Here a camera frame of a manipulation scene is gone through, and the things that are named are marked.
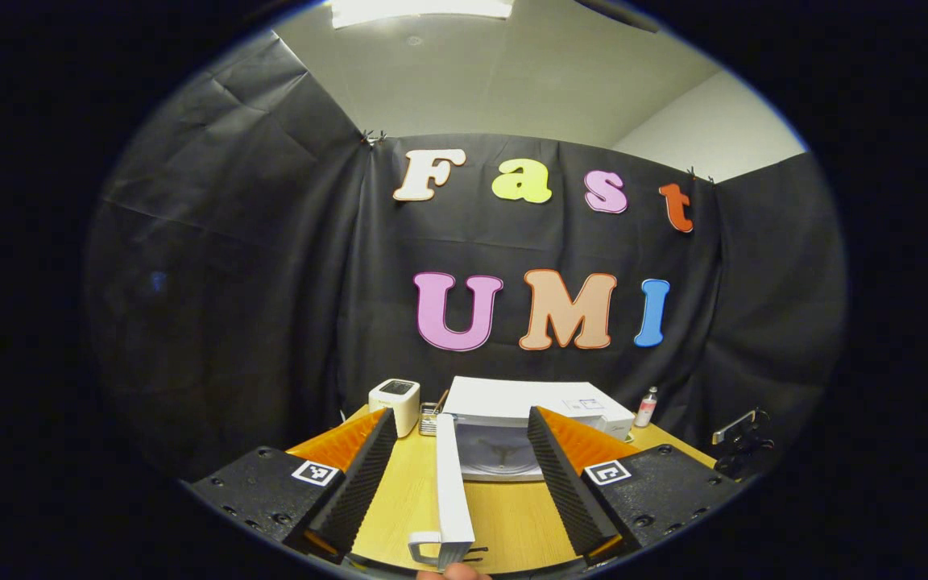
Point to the small pink label bottle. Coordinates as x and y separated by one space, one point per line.
646 411

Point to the ceiling light panel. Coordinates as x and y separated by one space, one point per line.
416 10

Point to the black backdrop cloth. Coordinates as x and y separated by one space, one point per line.
271 282

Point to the white toaster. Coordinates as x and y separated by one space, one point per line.
395 403

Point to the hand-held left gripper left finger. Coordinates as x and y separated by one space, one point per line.
359 487

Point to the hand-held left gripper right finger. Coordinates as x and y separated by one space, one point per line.
565 487

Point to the white microwave oven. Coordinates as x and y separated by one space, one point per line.
512 395

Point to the wooden stick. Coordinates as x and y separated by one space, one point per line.
441 400

